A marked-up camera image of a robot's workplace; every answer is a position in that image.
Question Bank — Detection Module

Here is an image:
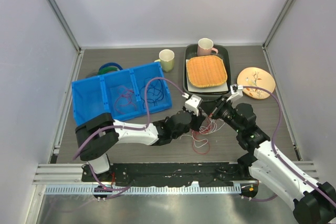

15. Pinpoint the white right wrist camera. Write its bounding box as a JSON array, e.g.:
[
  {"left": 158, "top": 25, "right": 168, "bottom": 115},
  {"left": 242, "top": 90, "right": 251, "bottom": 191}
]
[{"left": 227, "top": 84, "right": 244, "bottom": 102}]

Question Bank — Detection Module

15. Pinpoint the red thin cable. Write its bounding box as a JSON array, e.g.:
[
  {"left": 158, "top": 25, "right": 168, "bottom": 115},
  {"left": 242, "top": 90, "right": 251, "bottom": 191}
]
[{"left": 113, "top": 85, "right": 224, "bottom": 155}]

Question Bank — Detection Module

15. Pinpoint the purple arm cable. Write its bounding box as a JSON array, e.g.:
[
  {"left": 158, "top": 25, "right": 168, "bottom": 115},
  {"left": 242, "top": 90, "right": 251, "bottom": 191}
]
[
  {"left": 72, "top": 77, "right": 190, "bottom": 161},
  {"left": 238, "top": 84, "right": 336, "bottom": 209}
]

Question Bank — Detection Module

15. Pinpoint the woven orange basket tray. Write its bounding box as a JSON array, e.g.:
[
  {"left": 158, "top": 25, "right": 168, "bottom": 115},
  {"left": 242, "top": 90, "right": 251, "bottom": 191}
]
[{"left": 186, "top": 55, "right": 228, "bottom": 88}]

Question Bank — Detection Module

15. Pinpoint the pink ceramic mug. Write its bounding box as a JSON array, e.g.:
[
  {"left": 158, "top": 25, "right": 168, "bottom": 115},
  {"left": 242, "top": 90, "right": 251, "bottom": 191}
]
[{"left": 197, "top": 38, "right": 218, "bottom": 56}]

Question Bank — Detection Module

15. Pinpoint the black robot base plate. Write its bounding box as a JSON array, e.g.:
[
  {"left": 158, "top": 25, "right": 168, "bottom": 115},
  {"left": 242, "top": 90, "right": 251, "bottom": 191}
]
[{"left": 97, "top": 162, "right": 259, "bottom": 187}]

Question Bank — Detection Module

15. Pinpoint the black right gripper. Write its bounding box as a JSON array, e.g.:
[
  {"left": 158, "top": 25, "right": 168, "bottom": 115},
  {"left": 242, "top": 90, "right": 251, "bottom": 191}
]
[{"left": 200, "top": 94, "right": 243, "bottom": 133}]

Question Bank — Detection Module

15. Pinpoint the blue green cable coil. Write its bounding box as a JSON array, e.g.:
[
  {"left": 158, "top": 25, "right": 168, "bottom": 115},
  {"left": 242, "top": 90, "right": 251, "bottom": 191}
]
[{"left": 98, "top": 61, "right": 123, "bottom": 75}]

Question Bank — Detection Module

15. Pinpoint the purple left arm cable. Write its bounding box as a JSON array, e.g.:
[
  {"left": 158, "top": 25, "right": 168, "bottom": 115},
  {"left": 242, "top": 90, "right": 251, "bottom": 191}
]
[{"left": 72, "top": 77, "right": 190, "bottom": 161}]

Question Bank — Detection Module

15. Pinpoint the white square plate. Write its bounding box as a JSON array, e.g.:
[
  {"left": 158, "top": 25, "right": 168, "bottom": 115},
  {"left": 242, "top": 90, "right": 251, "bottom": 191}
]
[{"left": 186, "top": 55, "right": 228, "bottom": 93}]

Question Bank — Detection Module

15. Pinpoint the beige plate with bird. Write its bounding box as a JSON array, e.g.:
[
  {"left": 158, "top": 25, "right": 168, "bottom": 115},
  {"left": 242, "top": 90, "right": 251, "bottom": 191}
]
[{"left": 237, "top": 67, "right": 276, "bottom": 100}]

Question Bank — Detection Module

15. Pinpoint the light green ceramic mug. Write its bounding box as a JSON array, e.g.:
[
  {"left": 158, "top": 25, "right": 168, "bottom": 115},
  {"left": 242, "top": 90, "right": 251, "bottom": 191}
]
[{"left": 155, "top": 49, "right": 175, "bottom": 72}]

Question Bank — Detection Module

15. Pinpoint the blue plastic compartment bin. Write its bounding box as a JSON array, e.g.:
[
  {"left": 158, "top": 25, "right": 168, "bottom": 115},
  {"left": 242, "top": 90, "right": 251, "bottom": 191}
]
[{"left": 72, "top": 62, "right": 172, "bottom": 125}]

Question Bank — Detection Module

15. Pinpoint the dark grey serving tray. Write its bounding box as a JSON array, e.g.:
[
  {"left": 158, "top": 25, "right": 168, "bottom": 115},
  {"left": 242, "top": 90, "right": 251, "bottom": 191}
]
[{"left": 183, "top": 44, "right": 231, "bottom": 97}]

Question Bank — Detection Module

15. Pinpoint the white slotted cable duct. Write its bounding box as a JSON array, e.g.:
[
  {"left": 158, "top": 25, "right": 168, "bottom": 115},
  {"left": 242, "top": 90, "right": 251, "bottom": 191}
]
[{"left": 45, "top": 183, "right": 241, "bottom": 195}]

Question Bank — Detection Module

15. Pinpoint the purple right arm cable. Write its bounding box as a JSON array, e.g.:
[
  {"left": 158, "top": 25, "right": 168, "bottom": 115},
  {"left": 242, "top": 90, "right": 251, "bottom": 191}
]
[{"left": 238, "top": 84, "right": 336, "bottom": 209}]

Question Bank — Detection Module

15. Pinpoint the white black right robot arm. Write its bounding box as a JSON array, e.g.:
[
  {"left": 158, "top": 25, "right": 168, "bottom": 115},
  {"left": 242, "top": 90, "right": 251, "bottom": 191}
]
[{"left": 201, "top": 98, "right": 335, "bottom": 223}]

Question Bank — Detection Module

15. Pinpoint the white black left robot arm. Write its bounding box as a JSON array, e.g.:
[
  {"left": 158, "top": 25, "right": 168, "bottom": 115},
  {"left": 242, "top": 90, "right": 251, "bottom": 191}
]
[{"left": 73, "top": 109, "right": 205, "bottom": 182}]

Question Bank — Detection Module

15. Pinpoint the blue thin cable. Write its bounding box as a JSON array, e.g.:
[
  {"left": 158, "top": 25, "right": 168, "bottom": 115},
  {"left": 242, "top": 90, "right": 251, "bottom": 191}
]
[{"left": 139, "top": 77, "right": 169, "bottom": 109}]

